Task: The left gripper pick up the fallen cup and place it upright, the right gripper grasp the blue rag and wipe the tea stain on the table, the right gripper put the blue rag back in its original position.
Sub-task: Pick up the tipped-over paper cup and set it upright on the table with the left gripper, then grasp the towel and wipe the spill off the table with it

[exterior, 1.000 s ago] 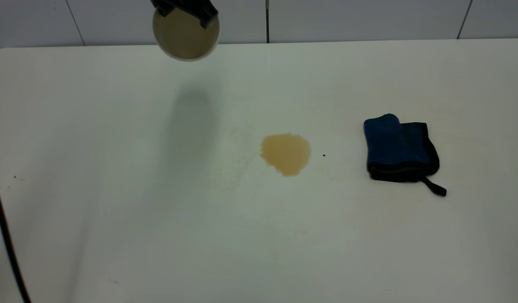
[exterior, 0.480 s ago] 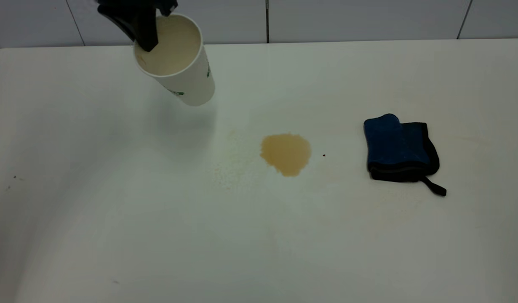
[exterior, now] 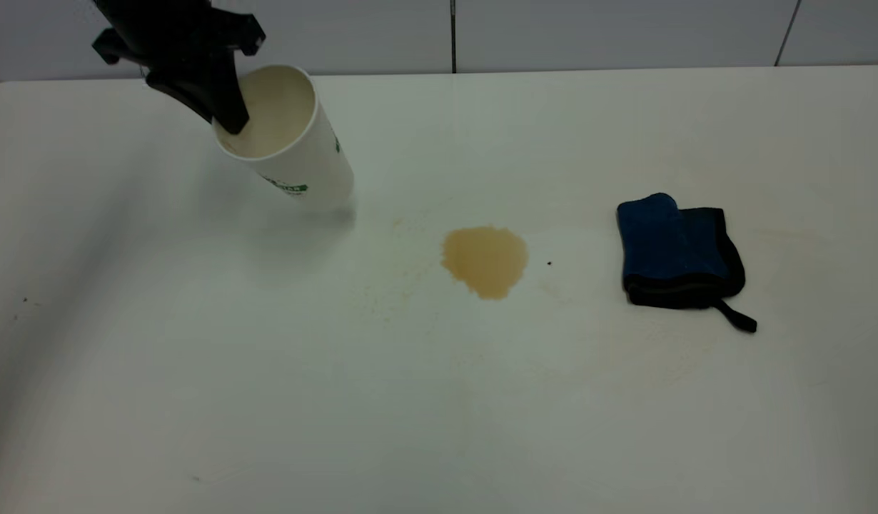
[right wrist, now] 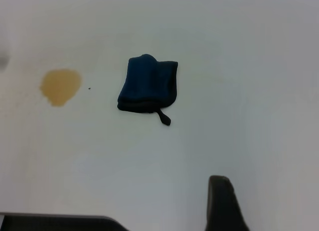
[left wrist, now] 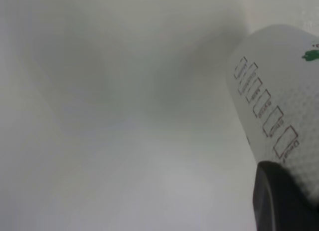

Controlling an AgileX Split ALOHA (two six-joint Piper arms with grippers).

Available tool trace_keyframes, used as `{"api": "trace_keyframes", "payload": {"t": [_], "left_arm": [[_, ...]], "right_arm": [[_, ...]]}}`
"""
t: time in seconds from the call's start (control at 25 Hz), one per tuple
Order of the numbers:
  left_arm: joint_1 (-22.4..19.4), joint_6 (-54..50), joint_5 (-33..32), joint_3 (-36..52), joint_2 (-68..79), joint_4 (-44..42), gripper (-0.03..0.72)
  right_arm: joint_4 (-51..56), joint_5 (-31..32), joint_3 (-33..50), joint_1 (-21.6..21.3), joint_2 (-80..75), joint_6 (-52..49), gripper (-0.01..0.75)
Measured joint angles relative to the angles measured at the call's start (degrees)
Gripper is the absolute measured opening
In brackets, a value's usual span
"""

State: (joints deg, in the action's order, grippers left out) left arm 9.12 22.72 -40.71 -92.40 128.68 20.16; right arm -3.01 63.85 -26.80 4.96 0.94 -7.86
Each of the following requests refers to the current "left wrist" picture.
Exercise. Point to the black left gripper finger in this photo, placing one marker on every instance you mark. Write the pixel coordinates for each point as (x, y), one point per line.
(281, 203)

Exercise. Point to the white paper coffee cup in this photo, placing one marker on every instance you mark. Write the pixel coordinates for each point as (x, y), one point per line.
(279, 91)

